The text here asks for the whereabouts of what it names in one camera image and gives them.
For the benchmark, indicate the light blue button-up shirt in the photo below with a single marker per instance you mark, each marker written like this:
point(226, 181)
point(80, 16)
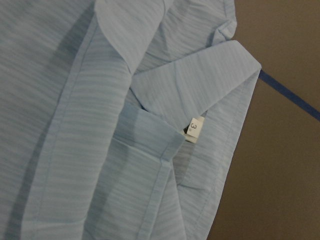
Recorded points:
point(118, 118)

